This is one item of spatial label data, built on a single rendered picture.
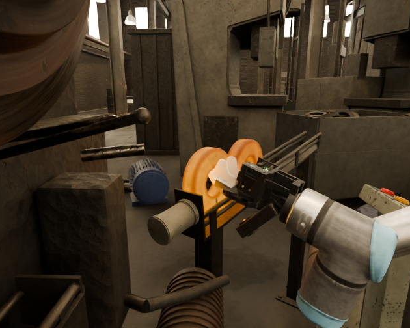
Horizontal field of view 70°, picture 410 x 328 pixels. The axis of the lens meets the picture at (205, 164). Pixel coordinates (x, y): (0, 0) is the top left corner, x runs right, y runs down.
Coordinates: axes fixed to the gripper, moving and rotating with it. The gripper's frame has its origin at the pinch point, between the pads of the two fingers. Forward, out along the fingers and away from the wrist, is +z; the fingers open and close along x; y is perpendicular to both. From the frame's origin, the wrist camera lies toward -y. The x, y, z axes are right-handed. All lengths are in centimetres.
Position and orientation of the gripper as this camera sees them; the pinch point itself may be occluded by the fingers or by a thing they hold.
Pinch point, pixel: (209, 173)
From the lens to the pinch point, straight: 65.9
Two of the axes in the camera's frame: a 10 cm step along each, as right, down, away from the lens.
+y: 2.1, -8.9, -4.0
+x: -6.0, 2.0, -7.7
